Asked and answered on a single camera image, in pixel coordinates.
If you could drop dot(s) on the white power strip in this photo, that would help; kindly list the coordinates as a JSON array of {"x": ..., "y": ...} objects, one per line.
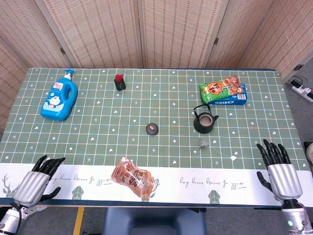
[{"x": 303, "y": 90}]

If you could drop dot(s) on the brown bread packet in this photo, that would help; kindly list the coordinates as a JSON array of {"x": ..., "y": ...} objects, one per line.
[{"x": 133, "y": 180}]

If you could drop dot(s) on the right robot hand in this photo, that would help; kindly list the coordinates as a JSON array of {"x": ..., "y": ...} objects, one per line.
[{"x": 283, "y": 180}]

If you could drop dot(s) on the blue Oreo box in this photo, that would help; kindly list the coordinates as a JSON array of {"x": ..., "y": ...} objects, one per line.
[{"x": 238, "y": 96}]

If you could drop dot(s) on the woven folding screen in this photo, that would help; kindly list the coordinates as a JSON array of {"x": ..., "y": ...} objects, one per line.
[{"x": 156, "y": 31}]

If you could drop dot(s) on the black teapot lid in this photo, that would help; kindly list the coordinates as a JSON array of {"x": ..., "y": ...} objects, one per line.
[{"x": 152, "y": 128}]

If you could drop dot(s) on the black ink bottle red cap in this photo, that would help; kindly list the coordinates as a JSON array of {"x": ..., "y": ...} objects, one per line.
[{"x": 119, "y": 84}]

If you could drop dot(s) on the dark blue chair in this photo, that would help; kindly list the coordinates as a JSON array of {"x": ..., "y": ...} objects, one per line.
[{"x": 154, "y": 221}]

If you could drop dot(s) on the blue detergent bottle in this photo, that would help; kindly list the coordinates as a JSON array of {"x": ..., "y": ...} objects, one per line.
[{"x": 58, "y": 98}]

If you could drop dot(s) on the black iron teapot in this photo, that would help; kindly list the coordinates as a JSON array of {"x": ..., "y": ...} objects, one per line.
[{"x": 205, "y": 121}]

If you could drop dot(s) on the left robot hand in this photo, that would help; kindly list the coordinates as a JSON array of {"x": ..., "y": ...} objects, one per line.
[{"x": 31, "y": 187}]

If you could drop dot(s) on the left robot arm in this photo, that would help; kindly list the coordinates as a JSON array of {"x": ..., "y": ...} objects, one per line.
[{"x": 9, "y": 219}]

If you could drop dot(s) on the green snack bag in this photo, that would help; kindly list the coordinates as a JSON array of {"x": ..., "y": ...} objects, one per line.
[{"x": 220, "y": 89}]

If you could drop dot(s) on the green checked tablecloth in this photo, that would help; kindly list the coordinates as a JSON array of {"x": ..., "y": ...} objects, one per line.
[{"x": 156, "y": 112}]

